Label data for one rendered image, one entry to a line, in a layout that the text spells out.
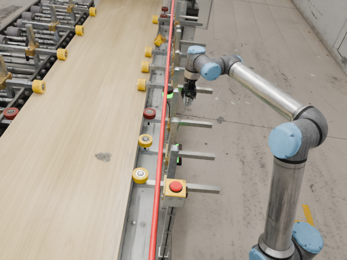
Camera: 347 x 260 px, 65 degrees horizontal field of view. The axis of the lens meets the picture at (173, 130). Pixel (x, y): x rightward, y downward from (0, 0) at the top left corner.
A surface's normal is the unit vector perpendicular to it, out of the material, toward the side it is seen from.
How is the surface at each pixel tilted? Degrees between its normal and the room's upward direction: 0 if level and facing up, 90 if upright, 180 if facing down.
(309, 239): 5
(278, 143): 83
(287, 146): 83
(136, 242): 0
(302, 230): 5
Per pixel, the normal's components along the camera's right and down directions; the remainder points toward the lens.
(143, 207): 0.11, -0.74
